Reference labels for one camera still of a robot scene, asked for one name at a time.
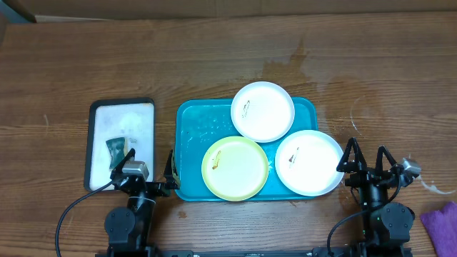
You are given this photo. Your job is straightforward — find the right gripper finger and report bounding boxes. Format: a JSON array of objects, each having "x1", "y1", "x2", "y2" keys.
[
  {"x1": 375, "y1": 146, "x2": 396, "y2": 171},
  {"x1": 336, "y1": 137, "x2": 367, "y2": 173}
]

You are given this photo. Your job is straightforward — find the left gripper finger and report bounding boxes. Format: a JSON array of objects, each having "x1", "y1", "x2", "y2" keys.
[
  {"x1": 110, "y1": 148, "x2": 136, "y2": 179},
  {"x1": 164, "y1": 150, "x2": 179, "y2": 189}
]

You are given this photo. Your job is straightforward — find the green and yellow sponge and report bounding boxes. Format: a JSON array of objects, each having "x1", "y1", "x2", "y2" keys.
[{"x1": 106, "y1": 137, "x2": 129, "y2": 170}]

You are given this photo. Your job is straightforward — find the yellow-green round plate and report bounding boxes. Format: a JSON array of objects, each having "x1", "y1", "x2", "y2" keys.
[{"x1": 201, "y1": 136, "x2": 269, "y2": 201}]

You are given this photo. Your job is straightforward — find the white plate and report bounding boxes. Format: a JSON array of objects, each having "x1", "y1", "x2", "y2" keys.
[
  {"x1": 274, "y1": 130, "x2": 343, "y2": 197},
  {"x1": 231, "y1": 81, "x2": 295, "y2": 143}
]

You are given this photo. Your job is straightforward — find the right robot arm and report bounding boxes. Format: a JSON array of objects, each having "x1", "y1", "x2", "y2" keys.
[{"x1": 326, "y1": 137, "x2": 421, "y2": 256}]

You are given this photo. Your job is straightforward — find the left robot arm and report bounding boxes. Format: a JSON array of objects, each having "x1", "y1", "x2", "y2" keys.
[{"x1": 104, "y1": 149, "x2": 180, "y2": 256}]

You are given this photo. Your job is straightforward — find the black tray with white liner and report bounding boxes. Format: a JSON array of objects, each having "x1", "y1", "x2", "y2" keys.
[{"x1": 84, "y1": 98, "x2": 155, "y2": 191}]

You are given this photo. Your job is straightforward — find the teal plastic serving tray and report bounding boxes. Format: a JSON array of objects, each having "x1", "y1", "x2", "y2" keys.
[{"x1": 174, "y1": 99, "x2": 306, "y2": 201}]

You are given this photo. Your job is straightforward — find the purple cloth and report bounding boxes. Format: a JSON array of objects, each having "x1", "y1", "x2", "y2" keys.
[{"x1": 420, "y1": 201, "x2": 456, "y2": 257}]

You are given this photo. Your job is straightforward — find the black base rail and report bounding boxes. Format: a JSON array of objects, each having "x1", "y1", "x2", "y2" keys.
[{"x1": 95, "y1": 246, "x2": 413, "y2": 257}]

